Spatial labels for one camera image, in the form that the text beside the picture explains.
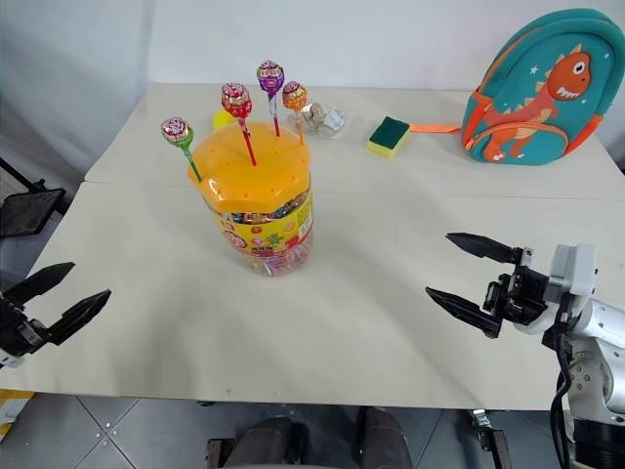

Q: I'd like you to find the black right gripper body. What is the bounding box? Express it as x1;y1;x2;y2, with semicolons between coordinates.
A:
481;247;551;334

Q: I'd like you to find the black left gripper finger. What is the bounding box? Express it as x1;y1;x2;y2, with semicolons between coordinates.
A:
0;261;77;311
45;288;113;346

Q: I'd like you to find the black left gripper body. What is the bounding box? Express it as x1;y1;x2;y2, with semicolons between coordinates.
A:
0;298;51;358

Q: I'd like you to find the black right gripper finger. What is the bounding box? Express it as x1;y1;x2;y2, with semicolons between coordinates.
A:
425;286;505;341
444;233;524;266

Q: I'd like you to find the green stick lollipop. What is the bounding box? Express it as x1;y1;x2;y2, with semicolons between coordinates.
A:
160;116;203;184

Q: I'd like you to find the orange-lidded clear lollipop jar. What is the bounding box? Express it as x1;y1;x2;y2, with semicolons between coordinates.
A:
187;120;314;278

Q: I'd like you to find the orange wrapped lollipop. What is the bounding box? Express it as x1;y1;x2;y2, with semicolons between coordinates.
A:
281;80;310;147

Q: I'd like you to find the red stick lollipop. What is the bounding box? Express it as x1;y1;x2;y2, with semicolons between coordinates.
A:
220;82;259;168

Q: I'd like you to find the purple wrapped lollipop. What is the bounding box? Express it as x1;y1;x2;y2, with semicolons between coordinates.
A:
256;60;286;139

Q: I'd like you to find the black metal stand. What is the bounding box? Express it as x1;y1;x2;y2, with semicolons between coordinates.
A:
0;155;68;241

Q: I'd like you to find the yellow and green sponge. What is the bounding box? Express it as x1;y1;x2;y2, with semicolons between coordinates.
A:
366;115;412;160

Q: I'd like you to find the teal dinosaur backpack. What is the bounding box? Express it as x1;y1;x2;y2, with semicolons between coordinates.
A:
408;8;625;168

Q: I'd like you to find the clear bag of snacks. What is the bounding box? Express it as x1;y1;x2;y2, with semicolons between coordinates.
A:
291;101;356;140

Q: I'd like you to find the dark rounded shape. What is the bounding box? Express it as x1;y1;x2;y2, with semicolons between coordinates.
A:
223;414;310;469

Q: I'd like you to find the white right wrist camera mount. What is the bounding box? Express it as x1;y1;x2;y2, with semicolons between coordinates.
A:
545;242;600;300

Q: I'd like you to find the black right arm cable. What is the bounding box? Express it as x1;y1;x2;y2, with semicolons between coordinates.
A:
550;297;576;469

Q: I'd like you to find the table leg caster bracket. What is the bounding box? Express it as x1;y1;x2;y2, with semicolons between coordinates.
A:
469;407;513;469

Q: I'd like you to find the rusty metal frame piece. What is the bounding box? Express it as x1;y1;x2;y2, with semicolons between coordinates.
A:
204;437;236;469

